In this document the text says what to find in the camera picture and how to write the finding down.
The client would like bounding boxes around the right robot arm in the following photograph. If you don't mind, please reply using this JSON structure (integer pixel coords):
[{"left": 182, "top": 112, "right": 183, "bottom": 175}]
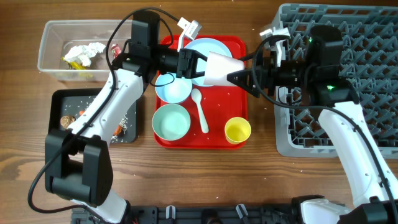
[{"left": 226, "top": 25, "right": 397, "bottom": 223}]

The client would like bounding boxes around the white tissue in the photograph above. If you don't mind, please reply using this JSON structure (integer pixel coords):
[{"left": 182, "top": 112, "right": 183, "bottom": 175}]
[{"left": 63, "top": 42, "right": 106, "bottom": 67}]

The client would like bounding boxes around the mint green bowl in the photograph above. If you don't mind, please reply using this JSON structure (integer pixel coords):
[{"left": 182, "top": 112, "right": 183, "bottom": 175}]
[{"left": 152, "top": 104, "right": 191, "bottom": 141}]

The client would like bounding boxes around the orange carrot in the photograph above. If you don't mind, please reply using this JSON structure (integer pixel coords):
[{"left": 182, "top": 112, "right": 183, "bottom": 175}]
[{"left": 79, "top": 110, "right": 123, "bottom": 136}]

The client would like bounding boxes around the black food waste tray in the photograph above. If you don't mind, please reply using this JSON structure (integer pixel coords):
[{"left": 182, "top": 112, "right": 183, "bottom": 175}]
[{"left": 49, "top": 88, "right": 137, "bottom": 144}]

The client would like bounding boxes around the white plastic spoon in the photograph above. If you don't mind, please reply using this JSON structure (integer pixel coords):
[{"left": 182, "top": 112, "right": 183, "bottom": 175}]
[{"left": 191, "top": 88, "right": 209, "bottom": 134}]

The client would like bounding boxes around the red serving tray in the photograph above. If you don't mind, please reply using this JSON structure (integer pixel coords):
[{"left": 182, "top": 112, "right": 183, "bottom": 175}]
[{"left": 154, "top": 35, "right": 248, "bottom": 150}]

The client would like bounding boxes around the pink plastic cup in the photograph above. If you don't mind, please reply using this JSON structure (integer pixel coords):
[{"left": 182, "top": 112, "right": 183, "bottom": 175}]
[{"left": 204, "top": 52, "right": 244, "bottom": 86}]

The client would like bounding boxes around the grey dishwasher rack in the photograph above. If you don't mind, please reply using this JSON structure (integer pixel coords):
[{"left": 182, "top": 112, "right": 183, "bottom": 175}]
[{"left": 271, "top": 4, "right": 397, "bottom": 159}]

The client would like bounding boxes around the clear plastic waste bin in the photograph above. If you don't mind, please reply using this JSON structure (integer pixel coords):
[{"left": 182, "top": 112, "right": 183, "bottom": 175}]
[{"left": 37, "top": 20, "right": 119, "bottom": 82}]

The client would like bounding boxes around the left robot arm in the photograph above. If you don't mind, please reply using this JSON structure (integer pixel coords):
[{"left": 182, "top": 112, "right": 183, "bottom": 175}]
[{"left": 37, "top": 7, "right": 202, "bottom": 223}]

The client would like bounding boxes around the yellow plastic cup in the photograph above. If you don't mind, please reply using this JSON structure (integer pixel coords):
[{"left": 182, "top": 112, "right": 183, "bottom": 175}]
[{"left": 224, "top": 117, "right": 251, "bottom": 144}]

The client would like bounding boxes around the brown food ball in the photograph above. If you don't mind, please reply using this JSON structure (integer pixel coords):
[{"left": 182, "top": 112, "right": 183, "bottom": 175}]
[{"left": 60, "top": 115, "right": 75, "bottom": 129}]

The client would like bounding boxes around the snack wrapper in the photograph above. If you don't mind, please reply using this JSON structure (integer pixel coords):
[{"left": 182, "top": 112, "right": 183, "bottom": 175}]
[{"left": 111, "top": 44, "right": 122, "bottom": 59}]

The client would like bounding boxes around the white rice pile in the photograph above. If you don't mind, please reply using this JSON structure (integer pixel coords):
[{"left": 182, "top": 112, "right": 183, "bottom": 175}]
[{"left": 60, "top": 95, "right": 137, "bottom": 144}]

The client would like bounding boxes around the light blue bowl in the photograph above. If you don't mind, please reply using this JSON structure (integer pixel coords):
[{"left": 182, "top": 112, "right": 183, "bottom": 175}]
[{"left": 155, "top": 73, "right": 193, "bottom": 104}]

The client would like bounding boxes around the light blue plate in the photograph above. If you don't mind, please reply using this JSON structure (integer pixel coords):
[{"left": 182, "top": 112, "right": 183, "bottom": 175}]
[{"left": 185, "top": 38, "right": 232, "bottom": 87}]

